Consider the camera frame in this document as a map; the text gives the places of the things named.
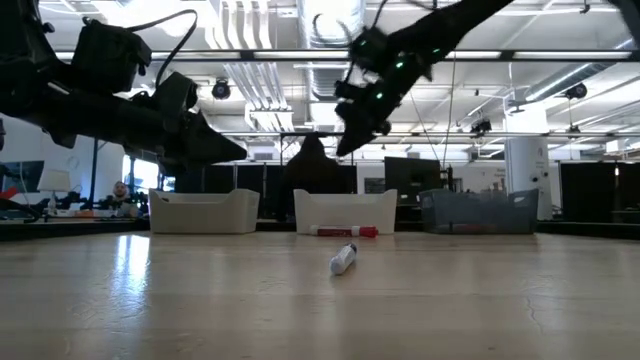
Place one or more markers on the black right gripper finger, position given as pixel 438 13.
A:
pixel 356 137
pixel 369 139

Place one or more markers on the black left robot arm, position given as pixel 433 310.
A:
pixel 25 50

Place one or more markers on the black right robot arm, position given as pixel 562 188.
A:
pixel 450 25

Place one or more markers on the black partition panels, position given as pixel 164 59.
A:
pixel 587 192
pixel 250 180

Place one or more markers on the white plastic bin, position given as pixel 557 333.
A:
pixel 205 212
pixel 345 210

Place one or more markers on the person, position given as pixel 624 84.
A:
pixel 120 191
pixel 312 170

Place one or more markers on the black ceiling spotlight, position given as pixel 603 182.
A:
pixel 481 126
pixel 221 90
pixel 576 91

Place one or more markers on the black screen on stand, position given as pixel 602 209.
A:
pixel 410 177

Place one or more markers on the white table lamp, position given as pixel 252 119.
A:
pixel 54 181

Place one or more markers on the dark red marker white band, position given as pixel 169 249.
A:
pixel 345 231

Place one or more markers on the dark computer monitor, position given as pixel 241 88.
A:
pixel 20 175

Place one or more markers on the black cap white marker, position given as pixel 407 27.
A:
pixel 342 259

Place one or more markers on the overhead bar with light strips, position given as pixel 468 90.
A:
pixel 507 55

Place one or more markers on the grey translucent plastic bin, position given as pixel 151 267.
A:
pixel 477 215

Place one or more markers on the white round column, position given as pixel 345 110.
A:
pixel 527 175

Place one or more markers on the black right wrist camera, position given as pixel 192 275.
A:
pixel 347 100

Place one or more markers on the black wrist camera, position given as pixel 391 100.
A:
pixel 175 95
pixel 347 100

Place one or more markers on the black metal workstation frame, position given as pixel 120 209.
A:
pixel 95 170

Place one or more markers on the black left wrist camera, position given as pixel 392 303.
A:
pixel 175 95

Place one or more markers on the silver ventilation duct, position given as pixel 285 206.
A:
pixel 325 70

